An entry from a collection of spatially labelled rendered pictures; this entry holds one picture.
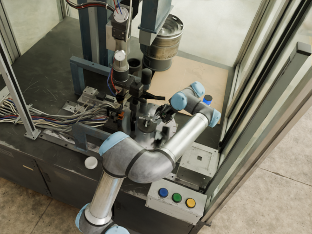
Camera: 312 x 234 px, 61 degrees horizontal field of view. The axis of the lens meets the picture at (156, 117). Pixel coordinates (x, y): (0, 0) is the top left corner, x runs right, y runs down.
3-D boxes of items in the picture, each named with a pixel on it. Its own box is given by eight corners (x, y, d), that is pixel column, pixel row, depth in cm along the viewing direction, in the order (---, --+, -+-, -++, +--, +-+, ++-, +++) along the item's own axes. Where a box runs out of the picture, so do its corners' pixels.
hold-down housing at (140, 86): (141, 108, 139) (144, 80, 124) (136, 114, 136) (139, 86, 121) (132, 103, 140) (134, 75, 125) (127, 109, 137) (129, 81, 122)
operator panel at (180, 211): (199, 206, 143) (207, 195, 132) (195, 225, 136) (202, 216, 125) (151, 188, 147) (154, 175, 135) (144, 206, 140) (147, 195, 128)
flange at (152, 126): (141, 134, 144) (141, 132, 142) (134, 119, 150) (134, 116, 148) (159, 129, 147) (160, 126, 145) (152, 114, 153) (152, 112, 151)
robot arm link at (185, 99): (194, 103, 110) (204, 96, 118) (172, 90, 113) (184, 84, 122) (187, 118, 114) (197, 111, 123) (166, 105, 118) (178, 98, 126)
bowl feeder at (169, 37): (179, 57, 222) (189, 18, 194) (169, 80, 203) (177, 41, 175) (145, 47, 226) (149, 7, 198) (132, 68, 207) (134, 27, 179)
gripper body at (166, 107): (154, 115, 135) (170, 103, 128) (159, 107, 142) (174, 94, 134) (165, 125, 137) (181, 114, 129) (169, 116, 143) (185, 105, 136)
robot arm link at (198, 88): (191, 81, 120) (199, 78, 126) (175, 94, 126) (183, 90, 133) (201, 96, 119) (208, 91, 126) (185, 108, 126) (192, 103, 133)
